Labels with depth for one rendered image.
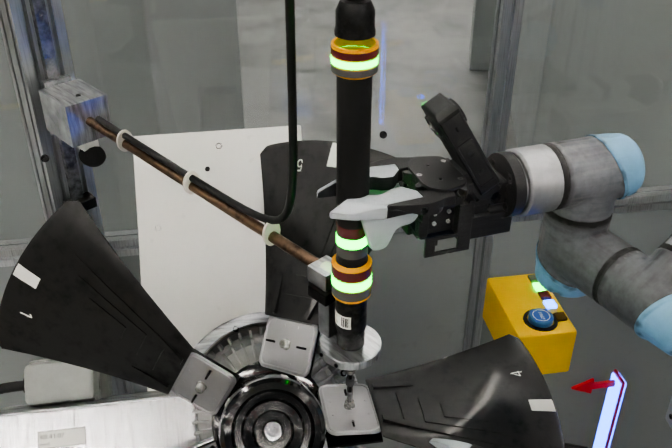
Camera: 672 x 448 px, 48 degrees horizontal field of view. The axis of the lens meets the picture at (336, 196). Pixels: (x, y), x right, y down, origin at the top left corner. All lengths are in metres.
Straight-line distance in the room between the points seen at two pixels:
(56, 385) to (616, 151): 0.77
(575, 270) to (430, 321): 0.99
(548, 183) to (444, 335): 1.11
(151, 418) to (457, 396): 0.40
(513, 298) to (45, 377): 0.74
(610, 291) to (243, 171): 0.58
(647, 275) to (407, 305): 1.01
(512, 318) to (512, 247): 0.52
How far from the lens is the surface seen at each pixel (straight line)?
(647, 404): 2.34
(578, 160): 0.85
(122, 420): 1.06
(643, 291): 0.85
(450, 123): 0.75
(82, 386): 1.10
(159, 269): 1.17
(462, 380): 1.00
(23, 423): 1.09
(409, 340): 1.87
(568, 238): 0.90
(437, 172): 0.79
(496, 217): 0.84
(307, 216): 0.95
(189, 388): 0.96
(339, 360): 0.85
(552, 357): 1.31
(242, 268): 1.16
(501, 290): 1.34
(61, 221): 0.92
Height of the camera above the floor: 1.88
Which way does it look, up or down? 31 degrees down
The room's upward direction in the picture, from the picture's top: straight up
